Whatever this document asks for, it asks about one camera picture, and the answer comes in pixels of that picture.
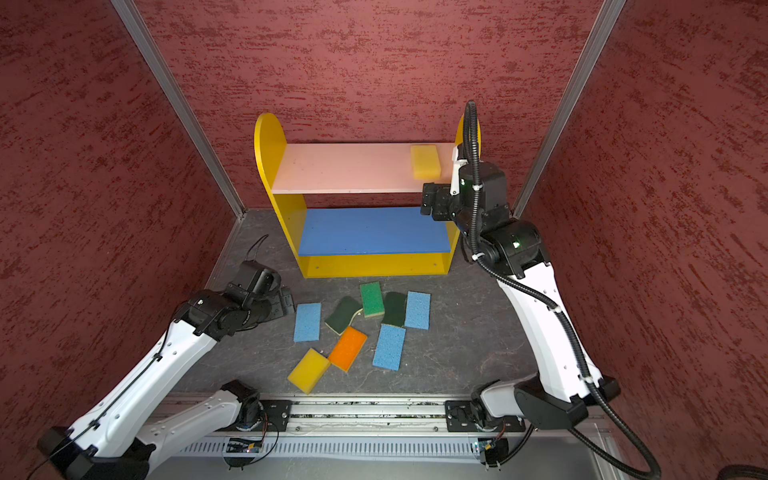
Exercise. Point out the yellow wooden two-tier shelf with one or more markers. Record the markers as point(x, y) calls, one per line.
point(352, 209)

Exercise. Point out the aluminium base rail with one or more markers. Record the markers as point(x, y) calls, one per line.
point(358, 415)

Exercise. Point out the dark green wavy sponge left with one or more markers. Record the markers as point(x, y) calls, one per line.
point(343, 314)

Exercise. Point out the aluminium corner post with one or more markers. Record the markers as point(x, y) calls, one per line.
point(136, 27)
point(600, 32)

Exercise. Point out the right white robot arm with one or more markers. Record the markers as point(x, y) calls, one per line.
point(556, 396)

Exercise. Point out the dark green wavy sponge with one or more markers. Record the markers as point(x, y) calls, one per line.
point(395, 309)
point(343, 314)

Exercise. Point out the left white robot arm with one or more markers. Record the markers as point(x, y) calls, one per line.
point(116, 440)

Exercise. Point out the perforated metal vent strip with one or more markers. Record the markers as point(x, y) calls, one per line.
point(442, 448)

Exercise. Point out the blue sponge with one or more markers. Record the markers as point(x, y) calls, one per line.
point(418, 310)
point(307, 322)
point(389, 347)

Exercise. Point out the bright green yellow sponge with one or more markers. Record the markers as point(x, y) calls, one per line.
point(372, 299)

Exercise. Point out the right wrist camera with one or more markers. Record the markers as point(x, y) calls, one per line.
point(458, 160)

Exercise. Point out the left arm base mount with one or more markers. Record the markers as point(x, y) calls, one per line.
point(270, 415)

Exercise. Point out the left aluminium corner post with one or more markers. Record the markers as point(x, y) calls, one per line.
point(136, 27)

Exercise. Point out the orange sponge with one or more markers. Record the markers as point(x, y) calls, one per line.
point(347, 348)

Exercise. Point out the right aluminium corner post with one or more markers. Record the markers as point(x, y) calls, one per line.
point(600, 32)

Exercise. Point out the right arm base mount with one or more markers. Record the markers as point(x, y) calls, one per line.
point(465, 416)

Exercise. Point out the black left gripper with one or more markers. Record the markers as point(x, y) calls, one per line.
point(278, 305)

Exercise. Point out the yellow sponge front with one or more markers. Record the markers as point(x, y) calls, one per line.
point(308, 372)

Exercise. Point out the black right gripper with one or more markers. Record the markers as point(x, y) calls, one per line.
point(444, 198)

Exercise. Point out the dark green wavy sponge right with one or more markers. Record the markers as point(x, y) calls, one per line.
point(395, 309)

